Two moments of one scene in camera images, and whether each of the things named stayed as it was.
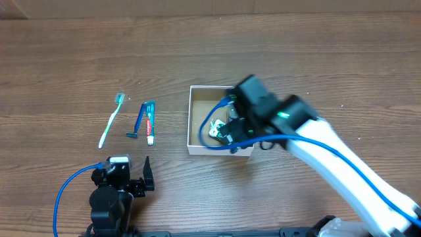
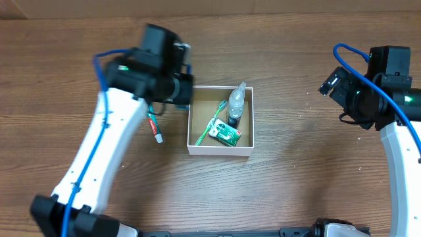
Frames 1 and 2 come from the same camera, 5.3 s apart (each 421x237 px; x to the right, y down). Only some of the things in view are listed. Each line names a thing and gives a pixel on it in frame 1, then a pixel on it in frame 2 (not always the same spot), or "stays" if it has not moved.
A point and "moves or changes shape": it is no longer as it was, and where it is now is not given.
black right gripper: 231,132 to 339,93
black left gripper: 132,186 to 183,89
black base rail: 289,232 stays
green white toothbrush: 120,98 moves or changes shape
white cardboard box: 201,99 stays
